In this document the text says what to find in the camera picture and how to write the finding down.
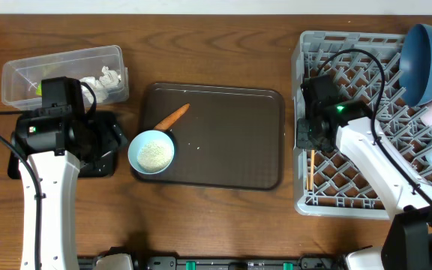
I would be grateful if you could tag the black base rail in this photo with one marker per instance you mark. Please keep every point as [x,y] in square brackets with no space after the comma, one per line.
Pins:
[172,261]

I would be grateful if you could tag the black plastic tray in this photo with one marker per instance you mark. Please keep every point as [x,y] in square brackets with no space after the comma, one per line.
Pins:
[51,139]

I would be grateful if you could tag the large blue plate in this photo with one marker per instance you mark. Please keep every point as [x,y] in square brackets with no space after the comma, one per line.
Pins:
[416,66]

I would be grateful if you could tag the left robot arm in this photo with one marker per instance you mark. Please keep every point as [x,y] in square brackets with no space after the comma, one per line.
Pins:
[49,219]

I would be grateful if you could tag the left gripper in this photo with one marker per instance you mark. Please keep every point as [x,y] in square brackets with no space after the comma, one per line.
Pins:
[94,127]

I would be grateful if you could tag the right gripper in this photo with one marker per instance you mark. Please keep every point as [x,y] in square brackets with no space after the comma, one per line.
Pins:
[302,138]

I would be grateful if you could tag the orange carrot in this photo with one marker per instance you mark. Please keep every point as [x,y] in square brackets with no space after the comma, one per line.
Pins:
[171,119]

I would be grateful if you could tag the white tissue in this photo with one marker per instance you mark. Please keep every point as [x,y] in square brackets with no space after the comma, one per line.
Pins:
[101,86]

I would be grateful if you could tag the yellow green snack wrapper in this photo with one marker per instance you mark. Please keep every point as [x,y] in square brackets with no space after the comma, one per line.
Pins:
[39,90]

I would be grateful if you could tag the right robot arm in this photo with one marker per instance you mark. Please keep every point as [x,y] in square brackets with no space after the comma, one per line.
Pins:
[351,128]

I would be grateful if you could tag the light blue rice bowl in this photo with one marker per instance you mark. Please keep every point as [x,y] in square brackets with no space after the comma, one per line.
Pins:
[151,152]

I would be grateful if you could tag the brown serving tray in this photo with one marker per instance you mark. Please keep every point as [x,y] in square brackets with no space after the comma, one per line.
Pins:
[229,137]

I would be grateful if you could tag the grey dishwasher rack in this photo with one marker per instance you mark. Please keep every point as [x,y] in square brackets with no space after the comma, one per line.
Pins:
[364,66]

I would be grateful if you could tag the clear plastic waste bin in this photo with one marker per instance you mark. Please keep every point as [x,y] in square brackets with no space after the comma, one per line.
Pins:
[20,78]

